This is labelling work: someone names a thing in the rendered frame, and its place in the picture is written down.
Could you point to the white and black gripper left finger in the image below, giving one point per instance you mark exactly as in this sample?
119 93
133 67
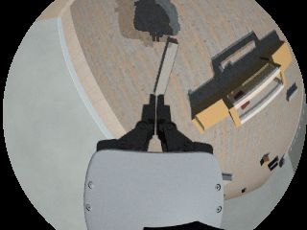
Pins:
136 139

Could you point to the grey square stick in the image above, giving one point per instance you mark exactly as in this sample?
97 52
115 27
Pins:
166 70

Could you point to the white square stick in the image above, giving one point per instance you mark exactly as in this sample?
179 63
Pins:
292 93

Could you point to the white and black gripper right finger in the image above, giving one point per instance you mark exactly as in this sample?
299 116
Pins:
172 140

